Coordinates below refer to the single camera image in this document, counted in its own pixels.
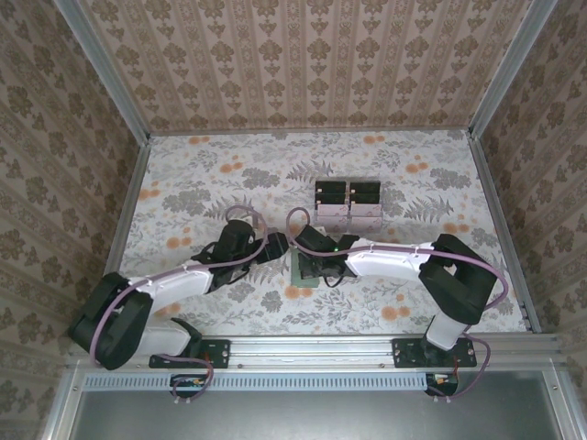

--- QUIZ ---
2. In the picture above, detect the black tiered card stand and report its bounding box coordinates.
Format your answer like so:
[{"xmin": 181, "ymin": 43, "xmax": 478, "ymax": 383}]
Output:
[{"xmin": 314, "ymin": 178, "xmax": 383, "ymax": 234}]

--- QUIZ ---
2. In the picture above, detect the black junction box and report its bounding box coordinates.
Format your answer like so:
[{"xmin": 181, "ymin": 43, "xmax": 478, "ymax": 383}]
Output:
[
  {"xmin": 424, "ymin": 371, "xmax": 460, "ymax": 396},
  {"xmin": 170, "ymin": 373, "xmax": 208, "ymax": 398}
]

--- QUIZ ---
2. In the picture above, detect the grey metal panel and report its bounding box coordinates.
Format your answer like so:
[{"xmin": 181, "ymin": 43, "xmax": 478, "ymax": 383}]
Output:
[{"xmin": 43, "ymin": 368, "xmax": 587, "ymax": 440}]

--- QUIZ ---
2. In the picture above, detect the aluminium back rail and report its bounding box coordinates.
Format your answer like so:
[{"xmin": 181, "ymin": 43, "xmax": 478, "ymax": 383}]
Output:
[{"xmin": 149, "ymin": 129, "xmax": 473, "ymax": 138}]

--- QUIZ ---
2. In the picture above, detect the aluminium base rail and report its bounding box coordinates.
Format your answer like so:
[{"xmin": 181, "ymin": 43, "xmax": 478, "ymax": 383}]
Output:
[{"xmin": 68, "ymin": 333, "xmax": 568, "ymax": 370}]

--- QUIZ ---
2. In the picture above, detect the aluminium side rail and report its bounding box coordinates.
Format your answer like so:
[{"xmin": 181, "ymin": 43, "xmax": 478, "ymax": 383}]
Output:
[
  {"xmin": 468, "ymin": 135, "xmax": 542, "ymax": 334},
  {"xmin": 103, "ymin": 137, "xmax": 152, "ymax": 281}
]

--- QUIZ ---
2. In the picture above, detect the white slotted cable duct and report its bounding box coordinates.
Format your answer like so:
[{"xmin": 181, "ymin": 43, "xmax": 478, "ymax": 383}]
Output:
[{"xmin": 83, "ymin": 371, "xmax": 432, "ymax": 391}]

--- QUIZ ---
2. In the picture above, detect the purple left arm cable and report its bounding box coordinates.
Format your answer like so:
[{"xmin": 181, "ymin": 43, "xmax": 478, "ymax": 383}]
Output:
[{"xmin": 91, "ymin": 204, "xmax": 271, "ymax": 407}]

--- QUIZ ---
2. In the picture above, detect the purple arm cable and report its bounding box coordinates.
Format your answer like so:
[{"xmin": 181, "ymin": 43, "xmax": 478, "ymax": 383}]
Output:
[
  {"xmin": 284, "ymin": 207, "xmax": 509, "ymax": 405},
  {"xmin": 91, "ymin": 204, "xmax": 271, "ymax": 407}
]

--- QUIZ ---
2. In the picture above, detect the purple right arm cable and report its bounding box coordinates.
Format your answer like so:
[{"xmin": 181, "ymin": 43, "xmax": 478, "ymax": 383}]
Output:
[{"xmin": 284, "ymin": 207, "xmax": 509, "ymax": 405}]

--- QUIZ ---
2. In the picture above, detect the aluminium frame post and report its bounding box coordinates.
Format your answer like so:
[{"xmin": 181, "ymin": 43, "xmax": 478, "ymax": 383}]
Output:
[
  {"xmin": 52, "ymin": 0, "xmax": 152, "ymax": 144},
  {"xmin": 468, "ymin": 0, "xmax": 559, "ymax": 138}
]

